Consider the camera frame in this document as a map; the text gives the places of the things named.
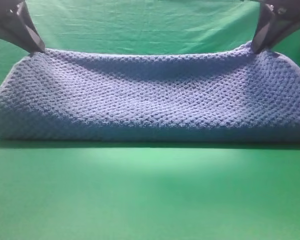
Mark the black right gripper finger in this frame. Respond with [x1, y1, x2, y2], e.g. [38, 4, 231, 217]
[274, 5, 300, 45]
[251, 2, 277, 54]

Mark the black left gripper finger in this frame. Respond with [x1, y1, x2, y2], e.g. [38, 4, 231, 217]
[12, 0, 46, 53]
[0, 0, 23, 48]

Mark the blue waffle weave towel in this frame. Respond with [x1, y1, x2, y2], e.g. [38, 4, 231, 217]
[0, 42, 300, 143]

